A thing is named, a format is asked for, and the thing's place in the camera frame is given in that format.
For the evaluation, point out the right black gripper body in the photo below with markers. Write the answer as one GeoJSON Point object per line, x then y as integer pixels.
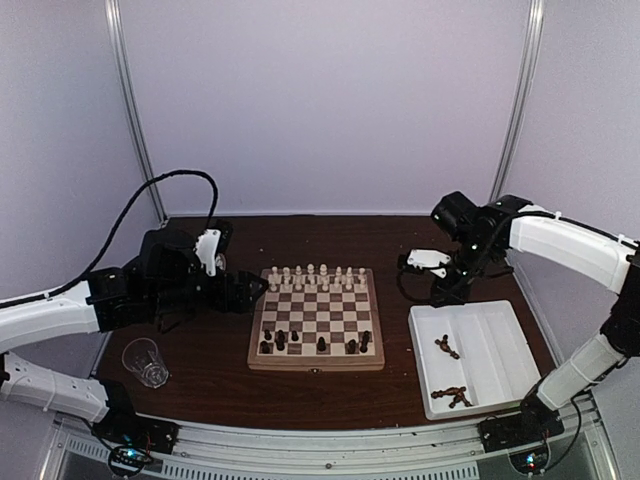
{"type": "Point", "coordinates": [460, 292]}

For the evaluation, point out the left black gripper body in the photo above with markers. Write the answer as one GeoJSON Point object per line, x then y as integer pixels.
{"type": "Point", "coordinates": [221, 300]}

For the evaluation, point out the brown chess pieces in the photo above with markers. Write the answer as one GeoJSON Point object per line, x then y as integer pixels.
{"type": "Point", "coordinates": [443, 345]}

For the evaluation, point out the wooden chess board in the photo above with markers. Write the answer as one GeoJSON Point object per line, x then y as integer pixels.
{"type": "Point", "coordinates": [338, 317]}

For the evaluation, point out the dark king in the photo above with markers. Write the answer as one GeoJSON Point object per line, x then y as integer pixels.
{"type": "Point", "coordinates": [322, 343]}

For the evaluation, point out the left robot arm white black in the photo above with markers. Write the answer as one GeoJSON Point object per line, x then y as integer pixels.
{"type": "Point", "coordinates": [174, 273]}

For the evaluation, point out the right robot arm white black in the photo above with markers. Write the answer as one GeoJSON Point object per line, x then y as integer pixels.
{"type": "Point", "coordinates": [585, 271]}

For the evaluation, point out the white chess pieces row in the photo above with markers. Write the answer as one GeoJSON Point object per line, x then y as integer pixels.
{"type": "Point", "coordinates": [317, 278]}

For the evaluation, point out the brown chess piece pile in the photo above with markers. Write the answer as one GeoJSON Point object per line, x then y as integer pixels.
{"type": "Point", "coordinates": [457, 395]}

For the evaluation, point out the white plastic compartment tray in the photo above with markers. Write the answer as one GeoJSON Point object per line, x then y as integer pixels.
{"type": "Point", "coordinates": [496, 364]}

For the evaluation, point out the clear drinking glass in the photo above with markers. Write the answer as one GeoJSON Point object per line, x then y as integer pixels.
{"type": "Point", "coordinates": [141, 358]}

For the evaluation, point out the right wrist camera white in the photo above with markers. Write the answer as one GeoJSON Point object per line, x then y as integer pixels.
{"type": "Point", "coordinates": [425, 260]}

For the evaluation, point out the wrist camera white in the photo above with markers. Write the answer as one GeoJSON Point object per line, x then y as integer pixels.
{"type": "Point", "coordinates": [425, 260]}
{"type": "Point", "coordinates": [211, 246]}

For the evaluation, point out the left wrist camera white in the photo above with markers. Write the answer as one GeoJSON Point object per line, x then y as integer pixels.
{"type": "Point", "coordinates": [211, 246]}

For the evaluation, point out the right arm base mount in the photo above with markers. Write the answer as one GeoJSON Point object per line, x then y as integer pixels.
{"type": "Point", "coordinates": [508, 432]}

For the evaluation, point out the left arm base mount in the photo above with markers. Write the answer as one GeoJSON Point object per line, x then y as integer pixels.
{"type": "Point", "coordinates": [145, 433]}

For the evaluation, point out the front aluminium rail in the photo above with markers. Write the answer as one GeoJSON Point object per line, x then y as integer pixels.
{"type": "Point", "coordinates": [450, 450]}

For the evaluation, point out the right aluminium frame post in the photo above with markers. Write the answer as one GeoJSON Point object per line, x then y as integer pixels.
{"type": "Point", "coordinates": [525, 78]}

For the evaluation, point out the aluminium frame post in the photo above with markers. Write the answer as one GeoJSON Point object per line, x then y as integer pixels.
{"type": "Point", "coordinates": [525, 78]}
{"type": "Point", "coordinates": [117, 38]}

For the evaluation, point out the left aluminium frame post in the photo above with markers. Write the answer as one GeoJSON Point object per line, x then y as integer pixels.
{"type": "Point", "coordinates": [117, 38]}

